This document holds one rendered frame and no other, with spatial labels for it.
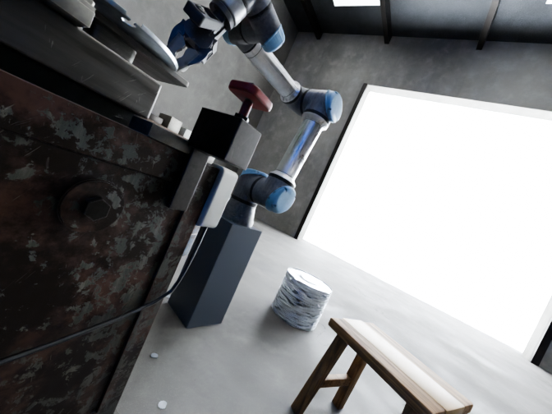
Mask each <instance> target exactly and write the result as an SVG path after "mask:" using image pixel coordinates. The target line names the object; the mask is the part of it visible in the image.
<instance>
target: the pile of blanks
mask: <svg viewBox="0 0 552 414"><path fill-rule="evenodd" d="M330 295H331V293H330V294H327V293H322V292H318V291H316V290H314V289H311V288H309V287H307V286H305V285H304V284H302V283H300V282H298V281H297V280H296V279H295V278H293V277H292V276H291V275H290V274H289V273H288V271H287V272H286V274H285V276H284V278H283V281H282V283H281V286H280V287H279V290H278V292H277V294H276V296H275V298H274V301H273V303H272V309H273V311H274V313H275V314H276V315H277V316H278V317H279V318H280V319H281V320H284V322H286V323H287V324H290V325H291V326H293V327H295V328H297V329H301V330H305V331H312V330H314V329H315V327H316V325H317V323H318V322H319V319H320V317H321V315H322V313H323V311H324V308H325V306H326V304H327V302H328V300H329V299H330Z"/></svg>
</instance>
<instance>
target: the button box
mask: <svg viewBox="0 0 552 414"><path fill-rule="evenodd" d="M210 165H212V166H214V167H216V168H219V172H218V175H217V177H216V179H215V181H214V184H213V186H212V188H211V191H210V193H209V196H208V198H207V200H206V202H205V205H204V207H203V209H202V211H201V213H200V217H199V218H198V220H197V223H196V225H197V226H200V227H204V228H203V230H202V233H201V234H200V237H199V240H198V242H197V243H196V245H195V248H194V250H193V251H192V253H191V257H190V258H189V260H188V261H187V263H186V266H185V268H184V270H183V271H182V273H181V274H180V276H179V278H178V279H177V281H176V282H175V283H174V284H173V286H172V288H171V289H170V290H169V291H167V292H165V293H164V294H163V295H161V296H160V297H158V298H156V299H155V300H153V301H151V302H149V303H146V304H144V305H143V306H139V307H137V308H135V309H134V310H130V311H128V312H127V313H125V314H123V315H119V316H117V317H115V318H112V319H110V320H106V321H104V322H102V323H99V324H96V325H93V326H91V327H89V328H86V329H82V330H80V331H78V332H75V333H72V334H69V335H67V336H65V337H62V338H59V339H56V340H54V341H52V342H49V343H45V344H42V345H39V346H38V347H33V348H31V349H28V350H25V351H23V352H18V353H17V354H14V355H11V356H7V357H4V358H2V359H0V366H1V365H4V364H7V363H9V362H11V361H15V360H18V359H20V358H22V357H27V356H29V355H31V354H34V353H36V352H40V351H43V350H45V349H48V348H50V347H54V346H56V345H58V344H60V343H64V342H66V341H69V340H71V339H73V338H77V337H79V336H81V335H83V334H87V333H89V332H92V331H94V330H96V329H100V328H102V327H104V326H106V325H109V324H112V323H115V322H117V321H119V320H122V319H124V318H126V317H128V316H130V315H133V314H135V313H136V312H139V311H142V310H144V309H145V308H147V307H150V306H152V305H154V304H156V303H157V302H159V301H161V300H162V299H164V298H165V297H166V296H168V295H169V294H171V293H172V292H173V291H174V290H175V288H176V287H177V285H178V284H179V283H180V282H181V280H182V278H183V276H184V275H185V273H186V271H187V270H188V268H189V266H190V264H191V262H192V261H193V259H194V257H195V255H196V252H197V250H198V248H199V246H200V244H201V242H202V240H203V237H204V235H205V233H206V230H207V228H215V227H216V226H217V225H218V223H219V220H220V218H221V216H222V213H223V211H224V208H225V206H226V204H227V202H228V199H229V197H230V195H231V193H232V190H233V187H234V186H235V184H236V182H237V178H238V176H237V174H236V173H235V172H233V171H231V170H229V169H227V168H225V167H223V166H220V165H218V164H216V163H212V164H210Z"/></svg>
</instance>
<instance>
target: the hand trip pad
mask: <svg viewBox="0 0 552 414"><path fill-rule="evenodd" d="M228 88H229V90H230V91H231V92H232V93H233V94H235V95H236V96H237V97H238V98H239V99H240V100H241V101H242V102H243V104H242V106H241V109H240V111H239V113H240V114H242V115H243V116H245V117H248V115H249V112H250V110H251V109H252V108H254V109H258V110H261V111H265V112H269V111H270V110H271V108H272V106H273V104H272V102H271V101H270V100H269V99H268V97H267V96H266V95H265V94H264V93H263V92H262V91H261V89H260V88H259V87H257V86H256V85H255V84H254V83H250V82H246V81H242V80H231V81H230V83H229V86H228Z"/></svg>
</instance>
